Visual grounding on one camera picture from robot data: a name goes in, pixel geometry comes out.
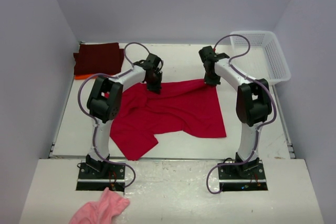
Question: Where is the white plastic basket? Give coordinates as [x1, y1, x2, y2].
[230, 31, 291, 85]

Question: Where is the pink cloth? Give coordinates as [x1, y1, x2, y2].
[69, 187, 130, 223]

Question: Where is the red t-shirt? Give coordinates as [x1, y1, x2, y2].
[110, 79, 227, 161]

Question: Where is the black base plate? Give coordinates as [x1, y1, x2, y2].
[217, 161, 268, 192]
[76, 162, 125, 192]

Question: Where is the dark maroon folded t-shirt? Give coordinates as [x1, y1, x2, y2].
[73, 42, 124, 76]

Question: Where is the orange folded t-shirt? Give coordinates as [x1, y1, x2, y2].
[74, 74, 92, 80]

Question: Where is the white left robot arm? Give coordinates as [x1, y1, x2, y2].
[86, 53, 163, 178]

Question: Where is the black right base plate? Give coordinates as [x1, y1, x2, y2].
[217, 161, 268, 192]

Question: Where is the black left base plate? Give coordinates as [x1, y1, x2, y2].
[76, 162, 125, 192]

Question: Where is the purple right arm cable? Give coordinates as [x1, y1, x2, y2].
[206, 34, 278, 195]

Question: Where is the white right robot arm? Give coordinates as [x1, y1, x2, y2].
[198, 46, 275, 178]

